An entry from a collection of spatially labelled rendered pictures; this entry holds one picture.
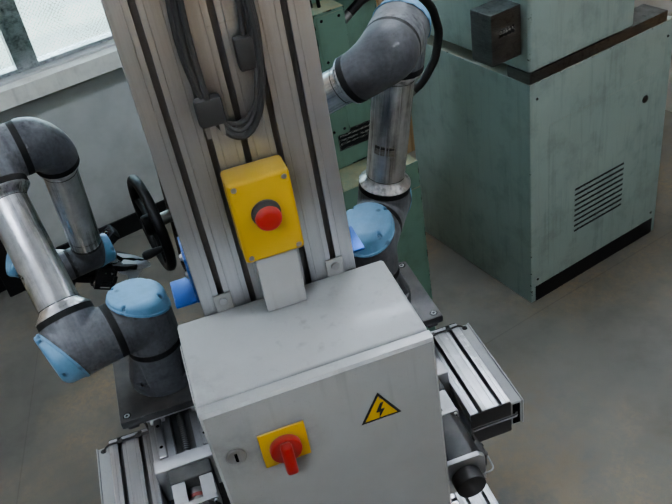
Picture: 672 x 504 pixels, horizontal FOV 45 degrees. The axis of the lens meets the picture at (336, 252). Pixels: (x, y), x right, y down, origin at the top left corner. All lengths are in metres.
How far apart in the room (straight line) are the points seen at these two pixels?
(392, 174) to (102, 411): 1.63
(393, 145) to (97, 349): 0.72
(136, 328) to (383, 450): 0.62
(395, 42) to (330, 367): 0.65
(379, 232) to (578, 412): 1.22
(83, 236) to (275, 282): 0.86
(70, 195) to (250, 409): 0.90
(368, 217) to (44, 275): 0.66
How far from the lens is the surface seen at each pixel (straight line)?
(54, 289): 1.67
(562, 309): 3.03
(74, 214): 1.91
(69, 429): 3.01
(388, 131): 1.69
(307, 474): 1.23
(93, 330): 1.65
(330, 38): 2.11
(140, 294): 1.66
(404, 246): 2.48
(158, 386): 1.74
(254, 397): 1.10
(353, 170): 2.36
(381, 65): 1.49
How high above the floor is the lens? 2.01
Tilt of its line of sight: 36 degrees down
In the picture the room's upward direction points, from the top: 11 degrees counter-clockwise
